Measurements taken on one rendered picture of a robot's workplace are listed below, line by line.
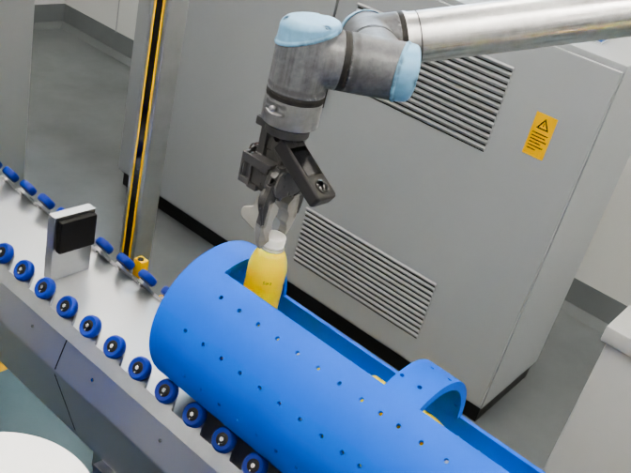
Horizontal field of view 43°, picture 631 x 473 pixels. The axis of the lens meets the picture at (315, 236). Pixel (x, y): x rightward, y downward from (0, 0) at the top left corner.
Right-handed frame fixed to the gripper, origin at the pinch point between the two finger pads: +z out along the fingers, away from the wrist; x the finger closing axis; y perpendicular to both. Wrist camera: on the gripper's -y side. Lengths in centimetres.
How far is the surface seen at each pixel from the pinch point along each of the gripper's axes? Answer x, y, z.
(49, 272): 6, 51, 34
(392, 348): -151, 44, 120
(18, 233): 1, 71, 36
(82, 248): -1, 51, 30
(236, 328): 11.2, -4.9, 10.6
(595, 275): -279, 11, 110
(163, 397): 12.3, 7.0, 33.4
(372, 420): 10.4, -32.1, 10.0
